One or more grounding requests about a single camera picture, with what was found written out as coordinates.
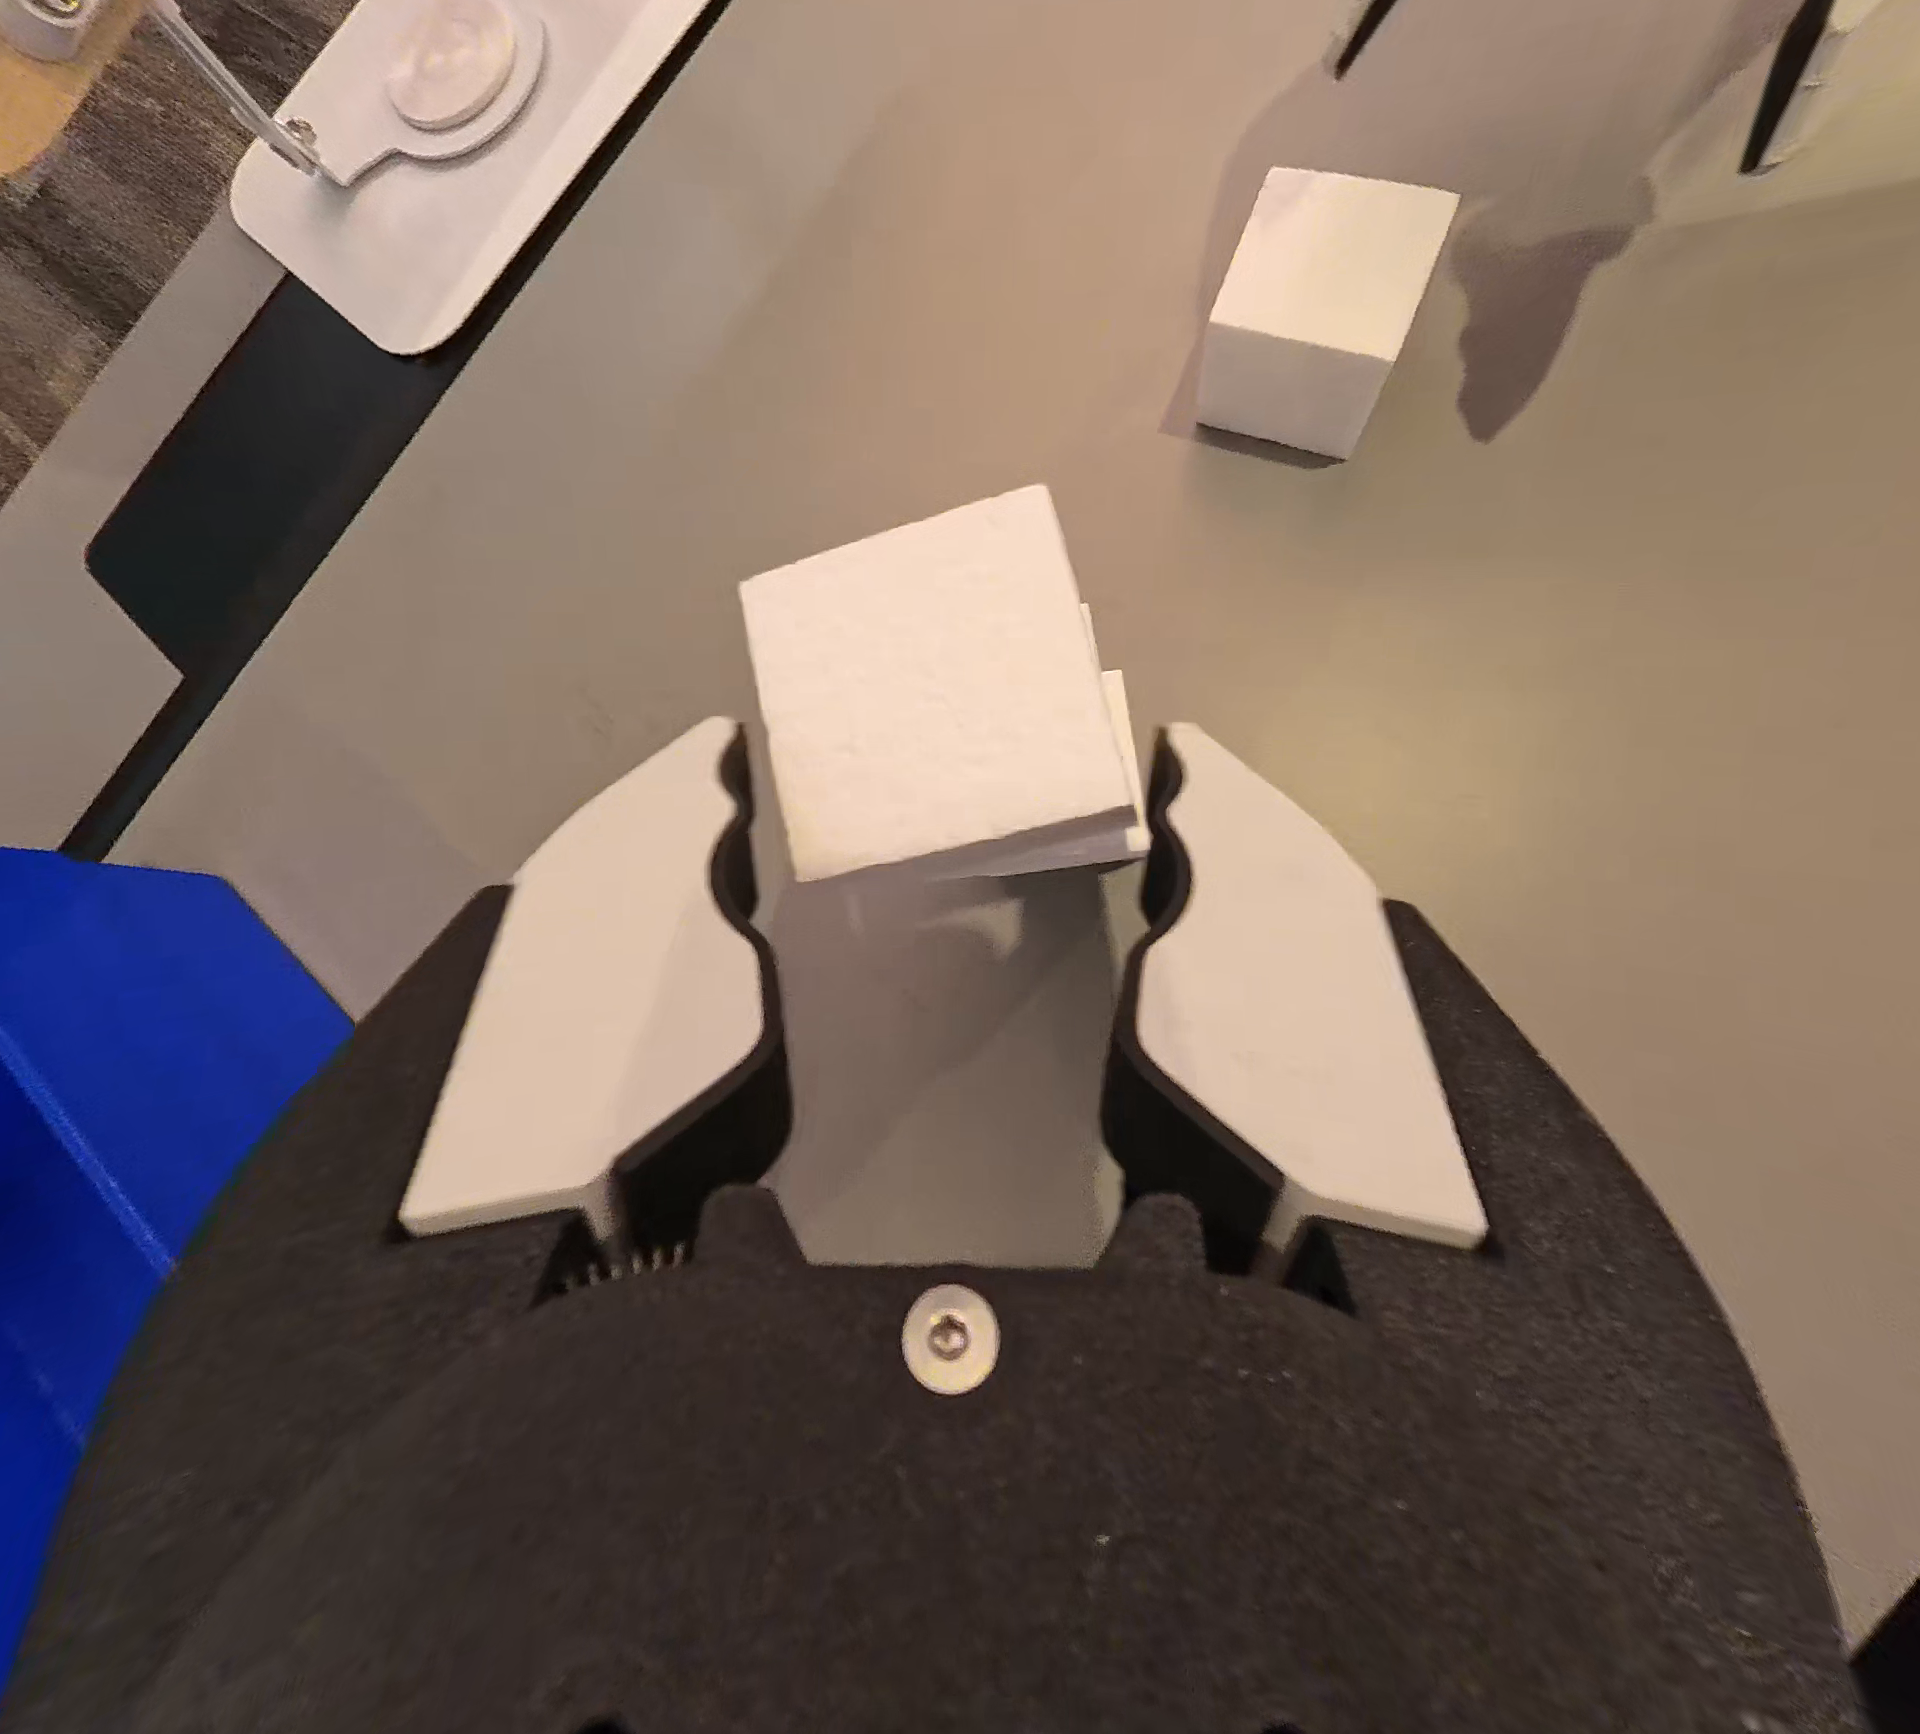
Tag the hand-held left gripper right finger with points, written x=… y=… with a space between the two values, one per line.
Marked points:
x=1305 y=1028

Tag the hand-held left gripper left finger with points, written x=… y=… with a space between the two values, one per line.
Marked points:
x=584 y=1015

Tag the blue plastic bin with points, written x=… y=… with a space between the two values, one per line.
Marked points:
x=120 y=1089

